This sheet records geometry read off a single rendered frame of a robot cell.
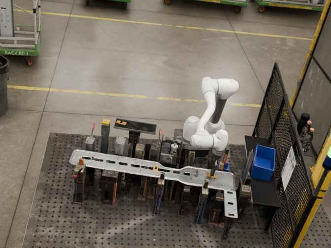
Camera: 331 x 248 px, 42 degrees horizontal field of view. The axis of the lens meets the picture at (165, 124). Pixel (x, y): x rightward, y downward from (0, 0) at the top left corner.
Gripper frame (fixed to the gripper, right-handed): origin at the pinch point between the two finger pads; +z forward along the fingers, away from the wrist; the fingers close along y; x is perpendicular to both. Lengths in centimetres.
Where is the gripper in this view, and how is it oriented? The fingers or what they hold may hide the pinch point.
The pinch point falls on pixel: (212, 171)
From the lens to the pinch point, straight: 357.4
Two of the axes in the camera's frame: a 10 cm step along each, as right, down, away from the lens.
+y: -0.8, 5.7, -8.2
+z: -1.3, 8.1, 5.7
